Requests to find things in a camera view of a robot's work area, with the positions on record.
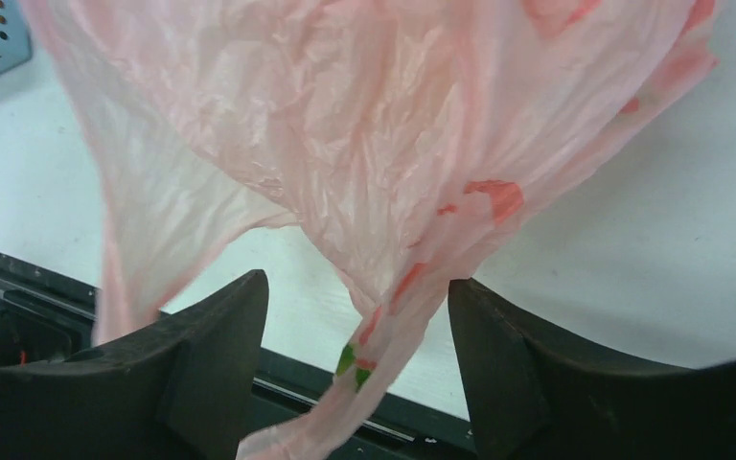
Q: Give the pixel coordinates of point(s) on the pink plastic bag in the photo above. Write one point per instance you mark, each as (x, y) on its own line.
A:
(407, 139)

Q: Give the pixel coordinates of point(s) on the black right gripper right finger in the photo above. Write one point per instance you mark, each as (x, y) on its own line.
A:
(535, 390)

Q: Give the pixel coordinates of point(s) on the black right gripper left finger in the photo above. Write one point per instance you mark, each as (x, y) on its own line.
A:
(176, 389)

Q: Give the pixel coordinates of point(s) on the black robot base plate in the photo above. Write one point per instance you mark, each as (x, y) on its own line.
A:
(53, 315)

